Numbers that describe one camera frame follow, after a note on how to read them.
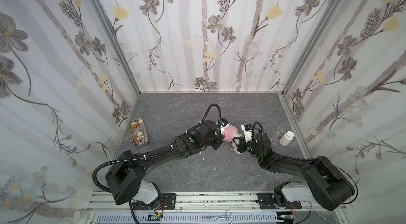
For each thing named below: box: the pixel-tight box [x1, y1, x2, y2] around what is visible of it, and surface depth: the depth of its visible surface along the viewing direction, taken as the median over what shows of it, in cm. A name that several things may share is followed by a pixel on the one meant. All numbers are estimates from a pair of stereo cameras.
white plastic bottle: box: [279, 130, 295, 147], surface depth 90 cm
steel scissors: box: [201, 209, 233, 224], surface depth 72 cm
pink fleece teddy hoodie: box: [223, 124, 239, 143], surface depth 86 cm
